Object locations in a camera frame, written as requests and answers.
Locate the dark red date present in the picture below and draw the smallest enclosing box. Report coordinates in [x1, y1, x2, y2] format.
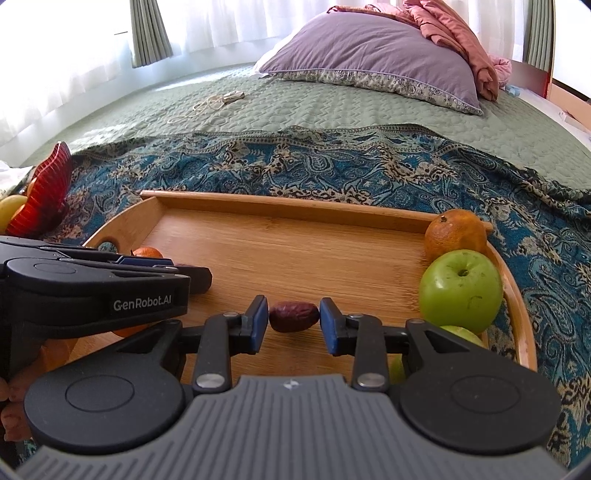
[270, 301, 320, 333]
[175, 264, 212, 294]

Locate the small mandarin orange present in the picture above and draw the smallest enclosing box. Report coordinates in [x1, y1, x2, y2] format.
[112, 246, 165, 339]

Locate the large dull orange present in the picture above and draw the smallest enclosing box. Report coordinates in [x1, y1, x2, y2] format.
[424, 209, 487, 262]

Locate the person's left hand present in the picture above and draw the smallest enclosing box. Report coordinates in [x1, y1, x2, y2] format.
[1, 338, 80, 442]

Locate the rear green apple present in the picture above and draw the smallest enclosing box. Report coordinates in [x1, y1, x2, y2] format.
[386, 324, 488, 386]

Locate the green apple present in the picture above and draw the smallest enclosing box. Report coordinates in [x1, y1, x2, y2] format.
[386, 324, 488, 386]
[419, 249, 504, 334]

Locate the red ribbed glass bowl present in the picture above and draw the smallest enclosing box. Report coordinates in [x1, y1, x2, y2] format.
[4, 141, 73, 239]

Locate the yellow fruit in bowl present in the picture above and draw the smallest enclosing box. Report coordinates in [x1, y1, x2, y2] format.
[0, 195, 27, 234]

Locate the wooden serving tray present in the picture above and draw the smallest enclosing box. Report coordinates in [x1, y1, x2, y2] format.
[64, 189, 538, 386]

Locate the front green apple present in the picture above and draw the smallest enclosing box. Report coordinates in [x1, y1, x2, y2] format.
[419, 249, 504, 334]

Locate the white cloth on floor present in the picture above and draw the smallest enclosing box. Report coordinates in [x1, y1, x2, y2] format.
[0, 160, 32, 197]

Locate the green quilted bedspread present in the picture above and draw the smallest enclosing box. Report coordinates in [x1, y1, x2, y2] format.
[25, 67, 590, 190]

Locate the white sheer curtain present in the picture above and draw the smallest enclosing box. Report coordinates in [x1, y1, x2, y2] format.
[0, 0, 530, 149]

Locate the green curtain left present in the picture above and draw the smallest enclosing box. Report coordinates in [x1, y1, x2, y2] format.
[129, 0, 173, 68]

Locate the green curtain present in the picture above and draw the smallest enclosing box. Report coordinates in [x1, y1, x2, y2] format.
[523, 0, 555, 73]
[129, 0, 173, 68]

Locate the purple pillow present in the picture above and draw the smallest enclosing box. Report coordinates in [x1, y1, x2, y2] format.
[256, 12, 482, 115]

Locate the pink crumpled blanket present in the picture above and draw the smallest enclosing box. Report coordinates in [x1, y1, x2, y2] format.
[327, 1, 512, 101]

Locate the green curtain right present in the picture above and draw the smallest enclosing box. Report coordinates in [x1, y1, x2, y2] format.
[523, 0, 555, 73]

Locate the white cord on bedspread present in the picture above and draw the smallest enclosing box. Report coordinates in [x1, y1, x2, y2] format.
[168, 90, 247, 126]

